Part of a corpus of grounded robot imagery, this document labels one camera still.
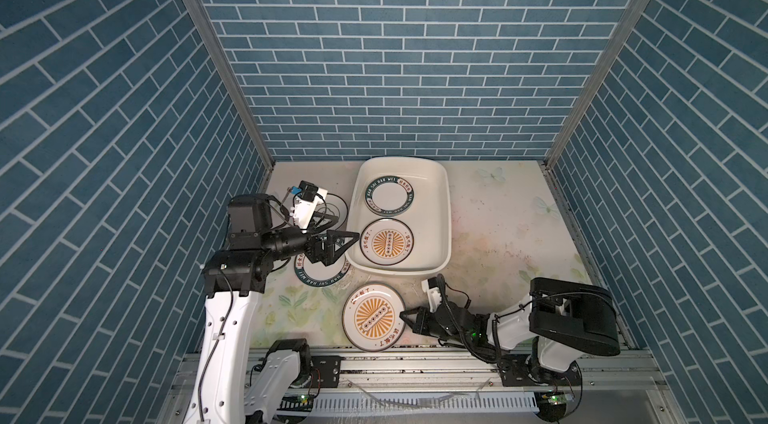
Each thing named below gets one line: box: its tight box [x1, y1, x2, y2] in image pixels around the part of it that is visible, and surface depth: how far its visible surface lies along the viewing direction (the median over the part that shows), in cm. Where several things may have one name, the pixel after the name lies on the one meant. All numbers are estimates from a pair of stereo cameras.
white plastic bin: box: [345, 156, 452, 276], surface depth 104 cm
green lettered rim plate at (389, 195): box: [364, 175, 415, 217], surface depth 110 cm
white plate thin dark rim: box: [315, 192, 348, 230], surface depth 109 cm
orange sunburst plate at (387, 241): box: [360, 218, 415, 266], surface depth 98 cm
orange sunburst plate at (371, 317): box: [342, 282, 406, 352], surface depth 82 cm
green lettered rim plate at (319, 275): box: [294, 253, 351, 287], surface depth 91 cm
